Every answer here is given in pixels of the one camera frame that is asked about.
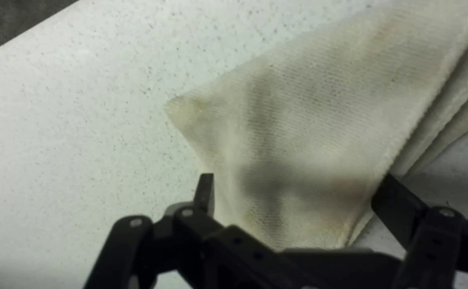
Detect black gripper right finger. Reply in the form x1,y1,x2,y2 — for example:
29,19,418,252
370,175,468,289

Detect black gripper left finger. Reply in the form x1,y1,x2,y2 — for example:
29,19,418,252
83,173,277,289

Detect cream white table cloth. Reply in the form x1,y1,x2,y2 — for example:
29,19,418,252
165,0,468,249

